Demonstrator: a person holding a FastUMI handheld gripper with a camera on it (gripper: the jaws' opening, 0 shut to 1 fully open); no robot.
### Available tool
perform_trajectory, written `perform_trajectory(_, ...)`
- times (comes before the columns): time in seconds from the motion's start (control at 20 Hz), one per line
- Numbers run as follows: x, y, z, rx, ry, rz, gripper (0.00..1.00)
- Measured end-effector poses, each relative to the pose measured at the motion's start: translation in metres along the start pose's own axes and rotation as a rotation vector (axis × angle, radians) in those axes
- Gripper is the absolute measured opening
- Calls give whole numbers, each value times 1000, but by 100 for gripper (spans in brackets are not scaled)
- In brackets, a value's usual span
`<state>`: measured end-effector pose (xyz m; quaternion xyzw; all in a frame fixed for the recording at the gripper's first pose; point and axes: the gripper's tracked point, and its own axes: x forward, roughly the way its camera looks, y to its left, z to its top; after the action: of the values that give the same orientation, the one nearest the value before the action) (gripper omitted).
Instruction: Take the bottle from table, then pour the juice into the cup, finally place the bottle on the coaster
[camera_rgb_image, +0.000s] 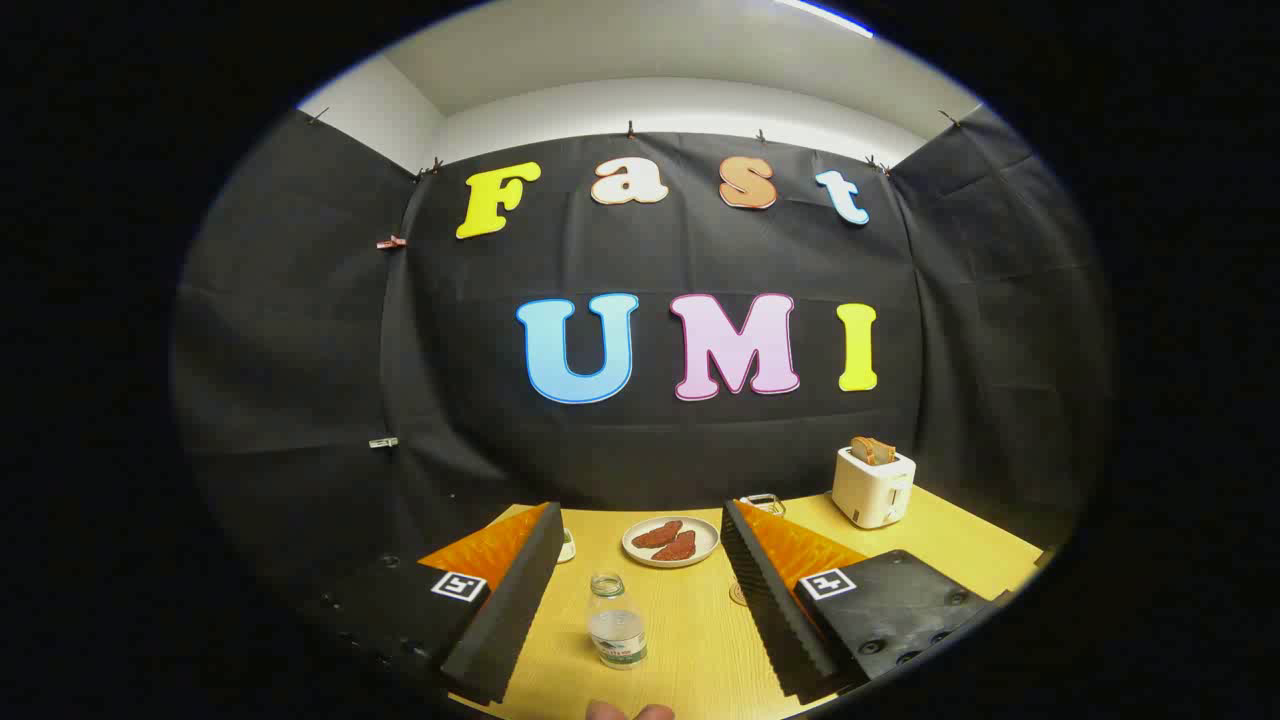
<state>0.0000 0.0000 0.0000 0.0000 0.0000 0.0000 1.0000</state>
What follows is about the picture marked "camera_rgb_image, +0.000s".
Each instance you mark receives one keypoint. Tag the white toaster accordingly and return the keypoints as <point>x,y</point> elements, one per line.
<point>870,490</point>

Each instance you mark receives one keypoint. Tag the clear plastic bottle green label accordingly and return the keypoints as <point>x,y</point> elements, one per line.
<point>616,630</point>

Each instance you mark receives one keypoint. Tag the wooden table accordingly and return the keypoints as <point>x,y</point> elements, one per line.
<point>690,640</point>

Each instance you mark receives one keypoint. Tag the round white plate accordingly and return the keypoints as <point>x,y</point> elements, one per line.
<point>705,535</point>

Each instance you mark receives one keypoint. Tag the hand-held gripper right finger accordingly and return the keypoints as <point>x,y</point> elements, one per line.
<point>765,610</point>

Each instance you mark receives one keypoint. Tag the red-brown meat piece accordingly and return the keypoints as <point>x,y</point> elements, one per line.
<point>655,535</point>
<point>678,547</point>

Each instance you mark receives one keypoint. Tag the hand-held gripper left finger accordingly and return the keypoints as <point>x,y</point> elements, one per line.
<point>510,610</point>

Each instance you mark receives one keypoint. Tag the white divided condiment dish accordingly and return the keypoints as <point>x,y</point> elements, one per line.
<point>567,546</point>

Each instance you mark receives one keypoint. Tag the toasted bread slice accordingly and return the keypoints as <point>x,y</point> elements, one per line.
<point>872,451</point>

